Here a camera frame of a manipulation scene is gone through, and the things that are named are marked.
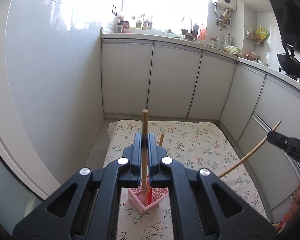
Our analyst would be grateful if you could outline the wooden chopstick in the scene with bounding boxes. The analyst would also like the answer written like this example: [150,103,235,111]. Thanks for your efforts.
[141,109,148,199]
[146,133,164,198]
[218,120,281,178]

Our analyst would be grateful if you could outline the white kitchen cabinets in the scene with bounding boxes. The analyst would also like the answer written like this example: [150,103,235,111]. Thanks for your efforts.
[101,34,300,221]

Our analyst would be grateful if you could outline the pink perforated utensil basket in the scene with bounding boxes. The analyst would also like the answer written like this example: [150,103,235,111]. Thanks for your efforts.
[128,186,169,214]

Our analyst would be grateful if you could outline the floral tablecloth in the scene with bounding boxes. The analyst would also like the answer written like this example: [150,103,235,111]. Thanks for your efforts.
[104,120,266,239]

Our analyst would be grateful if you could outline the wooden chopstick in basket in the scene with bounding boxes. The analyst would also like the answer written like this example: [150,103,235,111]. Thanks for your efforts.
[146,133,164,198]

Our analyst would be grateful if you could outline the black wok on stove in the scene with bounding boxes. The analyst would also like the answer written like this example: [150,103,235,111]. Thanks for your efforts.
[277,42,300,80]

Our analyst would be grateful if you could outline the clear kettle jug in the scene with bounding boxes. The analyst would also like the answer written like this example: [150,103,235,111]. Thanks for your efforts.
[222,34,232,49]

